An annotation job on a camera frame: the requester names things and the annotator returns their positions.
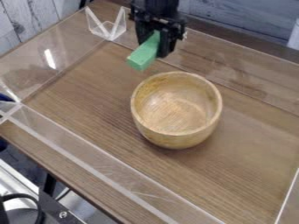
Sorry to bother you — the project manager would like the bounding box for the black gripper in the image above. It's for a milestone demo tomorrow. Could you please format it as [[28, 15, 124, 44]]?
[[129, 0, 185, 58]]

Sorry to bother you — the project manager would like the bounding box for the green rectangular block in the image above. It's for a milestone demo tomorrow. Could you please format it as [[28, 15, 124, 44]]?
[[125, 31, 160, 71]]

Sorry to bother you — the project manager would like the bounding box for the brown wooden bowl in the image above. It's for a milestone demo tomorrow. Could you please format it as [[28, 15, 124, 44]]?
[[129, 71, 222, 150]]

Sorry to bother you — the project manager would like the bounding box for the black metal table leg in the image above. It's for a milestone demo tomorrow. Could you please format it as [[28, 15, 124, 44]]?
[[42, 174, 57, 196]]

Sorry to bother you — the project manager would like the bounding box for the clear acrylic enclosure wall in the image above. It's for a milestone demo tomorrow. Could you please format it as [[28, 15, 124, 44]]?
[[0, 0, 299, 224]]

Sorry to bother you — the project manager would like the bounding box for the grey metal bracket with screw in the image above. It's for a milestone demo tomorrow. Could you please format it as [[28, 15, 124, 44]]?
[[38, 191, 86, 224]]

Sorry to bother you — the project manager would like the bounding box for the black cable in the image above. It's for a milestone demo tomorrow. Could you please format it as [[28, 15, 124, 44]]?
[[0, 192, 45, 224]]

